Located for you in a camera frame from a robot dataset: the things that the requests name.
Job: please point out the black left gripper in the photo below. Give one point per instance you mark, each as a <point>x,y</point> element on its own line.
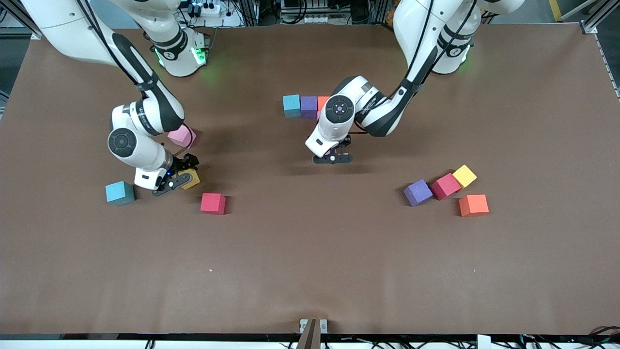
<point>345,142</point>

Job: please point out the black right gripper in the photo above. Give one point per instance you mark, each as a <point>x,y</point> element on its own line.
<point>185,163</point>

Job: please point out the yellow foam cube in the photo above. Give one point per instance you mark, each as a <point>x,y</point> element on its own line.
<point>193,181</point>
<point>464,176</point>

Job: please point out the red foam cube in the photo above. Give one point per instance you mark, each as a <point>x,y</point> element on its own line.
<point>445,186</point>
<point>213,203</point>

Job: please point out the orange foam cube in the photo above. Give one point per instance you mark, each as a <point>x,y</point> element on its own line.
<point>322,103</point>
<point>473,205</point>

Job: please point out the purple foam cube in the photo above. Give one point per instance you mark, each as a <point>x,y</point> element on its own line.
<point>418,192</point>
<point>309,107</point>

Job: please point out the light blue foam cube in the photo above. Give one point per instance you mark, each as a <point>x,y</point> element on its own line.
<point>291,106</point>
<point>119,193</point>

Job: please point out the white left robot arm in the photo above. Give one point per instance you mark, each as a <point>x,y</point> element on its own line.
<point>411,24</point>

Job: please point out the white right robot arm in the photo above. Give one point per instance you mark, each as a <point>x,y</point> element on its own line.
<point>145,155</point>

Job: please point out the paper table cover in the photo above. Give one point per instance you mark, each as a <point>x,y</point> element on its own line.
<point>310,252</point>

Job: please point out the electronics rack unit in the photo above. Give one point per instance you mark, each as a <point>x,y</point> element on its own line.
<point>305,12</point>

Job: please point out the white power strip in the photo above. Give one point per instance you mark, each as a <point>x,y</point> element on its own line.
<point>208,8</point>

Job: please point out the small white box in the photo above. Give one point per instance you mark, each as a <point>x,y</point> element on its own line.
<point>483,342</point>

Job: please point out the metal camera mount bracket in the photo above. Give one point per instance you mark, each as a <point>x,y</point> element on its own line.
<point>312,334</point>

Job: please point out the aluminium frame profile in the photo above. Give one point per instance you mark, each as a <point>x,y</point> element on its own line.
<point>598,17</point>
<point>17,13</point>

